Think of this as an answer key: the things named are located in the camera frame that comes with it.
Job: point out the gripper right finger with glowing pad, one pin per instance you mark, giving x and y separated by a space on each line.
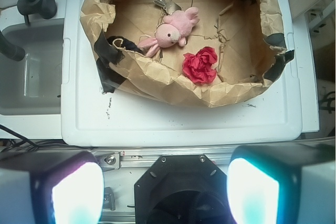
282 183

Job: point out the white plastic bin lid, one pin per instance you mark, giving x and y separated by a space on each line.
90 117

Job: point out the aluminium extrusion rail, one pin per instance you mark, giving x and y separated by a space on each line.
116 158

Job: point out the red crumpled tissue paper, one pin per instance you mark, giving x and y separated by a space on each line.
198 67

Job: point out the pink plush bunny keychain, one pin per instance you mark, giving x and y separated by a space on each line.
174 30

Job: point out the grey plastic tub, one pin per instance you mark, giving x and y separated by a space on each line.
32 86

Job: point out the black octagonal mount plate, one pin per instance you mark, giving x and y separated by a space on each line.
182 189

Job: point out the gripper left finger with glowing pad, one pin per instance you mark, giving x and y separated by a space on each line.
51 187

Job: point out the crumpled brown paper bag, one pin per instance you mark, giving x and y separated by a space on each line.
247 35

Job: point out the metal keys with wire ring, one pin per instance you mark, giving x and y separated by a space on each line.
169 6

